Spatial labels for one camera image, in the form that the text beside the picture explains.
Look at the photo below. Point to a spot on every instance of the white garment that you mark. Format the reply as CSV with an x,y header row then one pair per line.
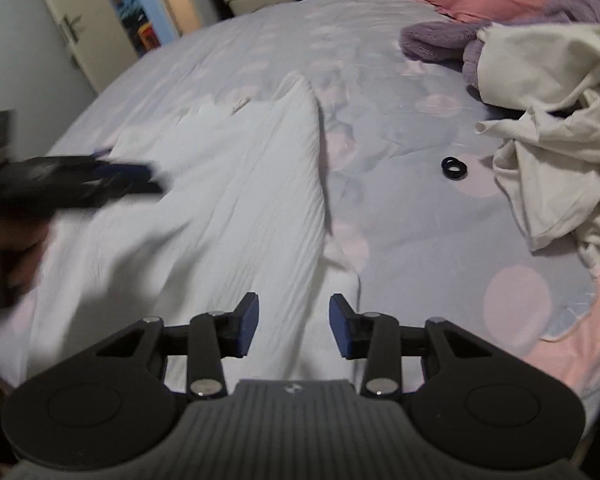
x,y
220,200

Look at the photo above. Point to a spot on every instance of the cream garment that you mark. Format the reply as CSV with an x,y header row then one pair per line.
x,y
555,135

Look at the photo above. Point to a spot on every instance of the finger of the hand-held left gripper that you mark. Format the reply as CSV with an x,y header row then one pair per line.
x,y
120,172

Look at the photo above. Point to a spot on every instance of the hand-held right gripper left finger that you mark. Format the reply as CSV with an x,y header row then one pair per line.
x,y
248,321

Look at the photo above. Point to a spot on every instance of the cream door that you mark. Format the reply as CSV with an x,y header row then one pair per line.
x,y
75,20

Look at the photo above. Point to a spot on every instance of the pink blanket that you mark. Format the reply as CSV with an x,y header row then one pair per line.
x,y
575,340

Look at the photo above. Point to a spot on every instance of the dotted grey bed sheet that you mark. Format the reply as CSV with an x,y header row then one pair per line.
x,y
390,125

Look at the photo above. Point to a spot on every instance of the purple fluffy garment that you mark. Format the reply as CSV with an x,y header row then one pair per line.
x,y
440,39

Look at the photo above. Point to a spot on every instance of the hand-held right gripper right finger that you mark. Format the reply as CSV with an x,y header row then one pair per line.
x,y
337,325

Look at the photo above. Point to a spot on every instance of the person's left hand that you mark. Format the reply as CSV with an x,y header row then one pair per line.
x,y
15,255

